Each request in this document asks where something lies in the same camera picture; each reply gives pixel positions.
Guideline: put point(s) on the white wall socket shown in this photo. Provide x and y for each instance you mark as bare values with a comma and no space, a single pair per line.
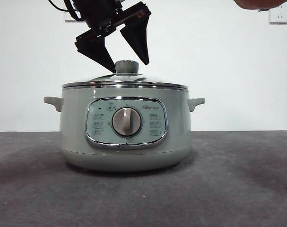
279,16
70,20

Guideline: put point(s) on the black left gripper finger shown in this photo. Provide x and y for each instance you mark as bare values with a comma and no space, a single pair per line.
137,35
93,46

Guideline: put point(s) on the glass lid with green knob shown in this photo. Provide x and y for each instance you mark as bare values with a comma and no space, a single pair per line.
125,79

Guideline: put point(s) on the brown potato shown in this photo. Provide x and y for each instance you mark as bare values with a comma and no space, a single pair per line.
250,3

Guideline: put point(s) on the pale green electric cooking pot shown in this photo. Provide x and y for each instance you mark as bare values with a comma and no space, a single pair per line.
126,142

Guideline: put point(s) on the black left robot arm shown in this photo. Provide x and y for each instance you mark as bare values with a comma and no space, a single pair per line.
91,9

